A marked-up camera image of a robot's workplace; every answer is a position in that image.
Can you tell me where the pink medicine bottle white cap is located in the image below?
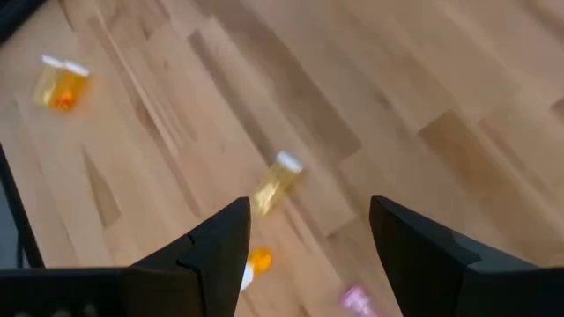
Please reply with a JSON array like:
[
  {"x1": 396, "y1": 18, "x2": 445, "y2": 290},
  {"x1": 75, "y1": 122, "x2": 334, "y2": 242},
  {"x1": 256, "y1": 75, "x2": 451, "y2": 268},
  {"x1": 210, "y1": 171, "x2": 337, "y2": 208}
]
[{"x1": 338, "y1": 284, "x2": 380, "y2": 317}]

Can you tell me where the black aluminium rig frame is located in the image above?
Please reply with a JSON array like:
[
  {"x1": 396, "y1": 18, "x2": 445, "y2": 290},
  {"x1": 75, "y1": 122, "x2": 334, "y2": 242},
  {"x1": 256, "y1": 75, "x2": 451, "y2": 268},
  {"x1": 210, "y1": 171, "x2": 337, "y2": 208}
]
[{"x1": 0, "y1": 0, "x2": 48, "y2": 269}]

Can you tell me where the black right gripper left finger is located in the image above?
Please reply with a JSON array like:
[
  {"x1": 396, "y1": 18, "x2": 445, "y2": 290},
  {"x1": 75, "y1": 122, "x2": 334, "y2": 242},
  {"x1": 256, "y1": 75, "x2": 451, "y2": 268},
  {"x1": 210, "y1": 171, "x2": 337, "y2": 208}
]
[{"x1": 130, "y1": 196, "x2": 253, "y2": 317}]

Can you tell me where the orange medicine bottle white cap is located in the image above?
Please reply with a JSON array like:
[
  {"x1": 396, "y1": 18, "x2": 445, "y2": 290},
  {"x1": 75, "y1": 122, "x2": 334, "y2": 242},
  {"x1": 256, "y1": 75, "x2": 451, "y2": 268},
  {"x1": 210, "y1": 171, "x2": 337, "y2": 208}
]
[
  {"x1": 240, "y1": 246, "x2": 275, "y2": 292},
  {"x1": 50, "y1": 61, "x2": 92, "y2": 114}
]

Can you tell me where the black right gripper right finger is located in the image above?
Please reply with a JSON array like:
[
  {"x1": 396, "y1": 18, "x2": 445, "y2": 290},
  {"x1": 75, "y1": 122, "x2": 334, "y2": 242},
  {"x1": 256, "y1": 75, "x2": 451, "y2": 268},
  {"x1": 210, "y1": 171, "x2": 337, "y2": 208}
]
[{"x1": 368, "y1": 195, "x2": 537, "y2": 317}]

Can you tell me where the yellow medicine bottle white cap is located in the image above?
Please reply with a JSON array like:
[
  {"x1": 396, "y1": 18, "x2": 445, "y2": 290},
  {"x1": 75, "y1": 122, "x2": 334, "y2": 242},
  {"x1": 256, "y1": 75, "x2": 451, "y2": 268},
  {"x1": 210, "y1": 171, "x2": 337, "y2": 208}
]
[
  {"x1": 33, "y1": 55, "x2": 65, "y2": 109},
  {"x1": 251, "y1": 151, "x2": 305, "y2": 217}
]

